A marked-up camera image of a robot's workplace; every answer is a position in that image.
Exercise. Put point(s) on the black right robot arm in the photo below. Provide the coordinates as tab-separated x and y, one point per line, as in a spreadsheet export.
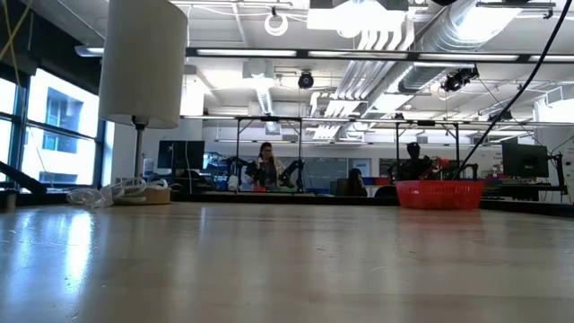
444	2

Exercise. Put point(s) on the black lab robot arm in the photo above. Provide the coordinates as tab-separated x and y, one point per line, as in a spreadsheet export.
448	168
291	170
237	168

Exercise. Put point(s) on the person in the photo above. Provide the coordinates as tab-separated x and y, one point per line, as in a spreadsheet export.
414	163
354	183
266	166

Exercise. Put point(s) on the black overhead light bar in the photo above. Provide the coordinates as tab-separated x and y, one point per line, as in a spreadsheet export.
305	54

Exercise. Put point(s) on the red plastic basket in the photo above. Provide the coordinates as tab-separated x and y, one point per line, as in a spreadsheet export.
440	195

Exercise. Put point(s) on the white cylinder table lamp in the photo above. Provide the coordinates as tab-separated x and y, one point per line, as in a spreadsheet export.
143	67

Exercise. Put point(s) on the black ceiling mounted device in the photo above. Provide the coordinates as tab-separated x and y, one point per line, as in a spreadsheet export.
459	78

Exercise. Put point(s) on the ceiling light fixture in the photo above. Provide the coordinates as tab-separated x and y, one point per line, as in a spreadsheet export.
89	50

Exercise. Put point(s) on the black metal rig frame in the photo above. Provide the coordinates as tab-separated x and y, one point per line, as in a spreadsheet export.
269	118
426	122

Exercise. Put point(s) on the black ceiling dome camera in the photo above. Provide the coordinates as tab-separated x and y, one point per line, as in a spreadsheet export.
306	80

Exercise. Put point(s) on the black aluminium table frame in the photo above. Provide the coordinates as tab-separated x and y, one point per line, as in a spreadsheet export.
367	200

